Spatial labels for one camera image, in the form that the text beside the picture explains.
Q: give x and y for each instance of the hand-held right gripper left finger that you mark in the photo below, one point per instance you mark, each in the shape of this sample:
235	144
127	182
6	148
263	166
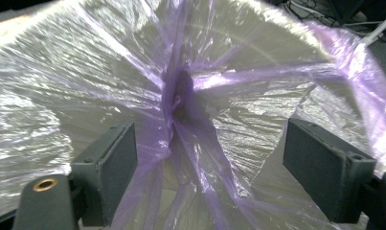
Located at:
114	166

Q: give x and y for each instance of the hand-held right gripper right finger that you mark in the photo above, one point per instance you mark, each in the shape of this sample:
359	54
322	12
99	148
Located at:
321	169

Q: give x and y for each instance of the purple plastic bag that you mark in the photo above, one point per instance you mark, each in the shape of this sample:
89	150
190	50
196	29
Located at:
184	96

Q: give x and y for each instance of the green plastic bin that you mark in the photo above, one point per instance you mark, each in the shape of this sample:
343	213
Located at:
270	41

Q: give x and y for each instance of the white metal stand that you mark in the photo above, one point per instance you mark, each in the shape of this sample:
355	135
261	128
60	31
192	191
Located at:
377	30

